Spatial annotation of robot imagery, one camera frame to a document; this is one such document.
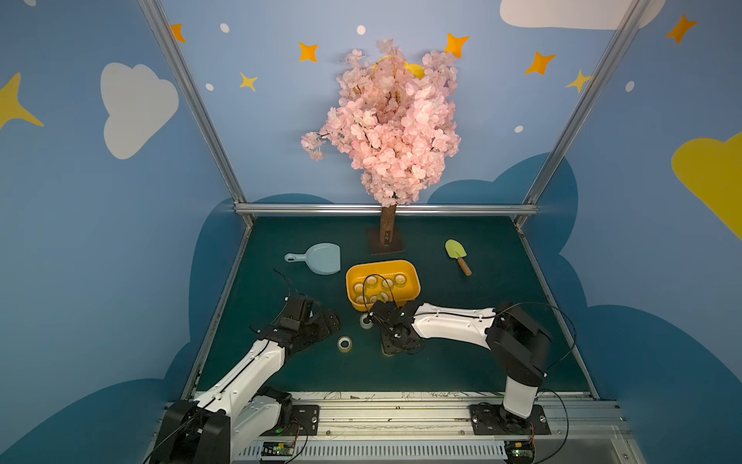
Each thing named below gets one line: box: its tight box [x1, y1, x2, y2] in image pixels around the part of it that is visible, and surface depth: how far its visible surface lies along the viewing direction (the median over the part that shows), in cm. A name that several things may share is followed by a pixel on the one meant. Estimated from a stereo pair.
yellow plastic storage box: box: [345, 260, 422, 313], surface depth 103 cm
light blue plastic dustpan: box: [284, 242, 342, 275], surface depth 110 cm
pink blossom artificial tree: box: [301, 37, 461, 246], surface depth 74 cm
